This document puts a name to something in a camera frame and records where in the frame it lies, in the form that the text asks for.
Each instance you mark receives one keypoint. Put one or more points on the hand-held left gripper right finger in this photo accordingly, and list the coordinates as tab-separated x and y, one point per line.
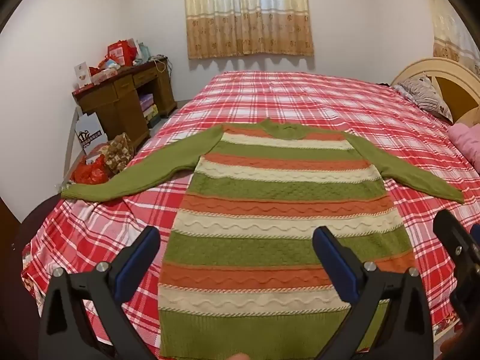
337	266

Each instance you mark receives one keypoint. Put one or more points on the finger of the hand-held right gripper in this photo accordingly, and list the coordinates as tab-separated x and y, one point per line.
476	232
459	240

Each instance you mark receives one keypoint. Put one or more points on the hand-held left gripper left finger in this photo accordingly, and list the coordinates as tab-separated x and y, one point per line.
135	266

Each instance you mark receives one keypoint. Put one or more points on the green orange cream striped sweater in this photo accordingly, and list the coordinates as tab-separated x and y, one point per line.
262	195

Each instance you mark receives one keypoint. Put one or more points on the pink blanket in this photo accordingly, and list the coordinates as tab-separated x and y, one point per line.
465	142

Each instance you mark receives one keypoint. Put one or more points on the red plastic bag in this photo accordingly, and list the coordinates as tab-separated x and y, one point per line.
90	172

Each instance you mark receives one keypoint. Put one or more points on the white paper bag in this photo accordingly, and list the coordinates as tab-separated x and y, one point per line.
90	133

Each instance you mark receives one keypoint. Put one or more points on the grey patterned pillow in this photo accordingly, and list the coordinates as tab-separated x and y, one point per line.
423	93

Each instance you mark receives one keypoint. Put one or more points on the cream wooden headboard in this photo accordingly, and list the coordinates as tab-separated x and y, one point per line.
455	78

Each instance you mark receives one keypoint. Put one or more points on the stack of books in desk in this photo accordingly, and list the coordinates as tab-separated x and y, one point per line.
148	105

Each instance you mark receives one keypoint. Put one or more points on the brown wooden desk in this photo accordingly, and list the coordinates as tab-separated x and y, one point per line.
120	101

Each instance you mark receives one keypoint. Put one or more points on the bed with red plaid sheet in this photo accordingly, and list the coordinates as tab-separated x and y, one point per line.
300	93

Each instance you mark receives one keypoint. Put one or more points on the red and white flat box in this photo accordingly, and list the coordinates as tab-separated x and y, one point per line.
103	77

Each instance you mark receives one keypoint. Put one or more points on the white card box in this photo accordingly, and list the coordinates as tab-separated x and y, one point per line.
82	76

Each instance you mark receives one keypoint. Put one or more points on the beige patterned side curtain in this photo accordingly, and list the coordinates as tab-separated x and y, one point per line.
450	33

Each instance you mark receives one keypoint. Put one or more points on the teal paper bag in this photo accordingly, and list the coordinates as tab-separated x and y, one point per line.
144	52

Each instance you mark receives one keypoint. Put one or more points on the red gift box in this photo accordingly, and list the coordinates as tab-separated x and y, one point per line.
122	52

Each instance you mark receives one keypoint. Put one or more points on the beige patterned window curtain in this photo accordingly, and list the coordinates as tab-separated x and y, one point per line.
247	18

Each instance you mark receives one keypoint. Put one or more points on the grey metal frame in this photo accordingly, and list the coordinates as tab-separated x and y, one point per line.
71	138

